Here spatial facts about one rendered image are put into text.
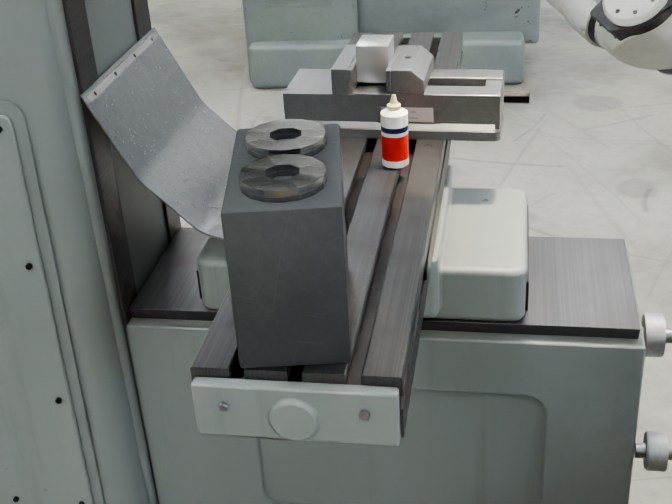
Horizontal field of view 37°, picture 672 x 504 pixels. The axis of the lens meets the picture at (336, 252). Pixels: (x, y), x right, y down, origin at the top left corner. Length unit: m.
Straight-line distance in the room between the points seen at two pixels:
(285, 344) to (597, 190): 2.56
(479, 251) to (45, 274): 0.64
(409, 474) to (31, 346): 0.63
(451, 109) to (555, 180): 2.03
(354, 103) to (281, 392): 0.67
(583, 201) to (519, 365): 1.97
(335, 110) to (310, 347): 0.64
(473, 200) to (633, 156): 2.20
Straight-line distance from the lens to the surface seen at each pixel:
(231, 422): 1.11
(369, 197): 1.42
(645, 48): 1.15
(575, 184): 3.57
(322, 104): 1.62
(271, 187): 0.99
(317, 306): 1.03
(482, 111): 1.59
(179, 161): 1.56
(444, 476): 1.68
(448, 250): 1.50
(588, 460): 1.64
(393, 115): 1.47
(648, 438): 1.62
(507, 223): 1.58
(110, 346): 1.61
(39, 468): 1.77
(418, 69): 1.60
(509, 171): 3.65
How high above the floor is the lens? 1.53
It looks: 29 degrees down
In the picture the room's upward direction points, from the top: 4 degrees counter-clockwise
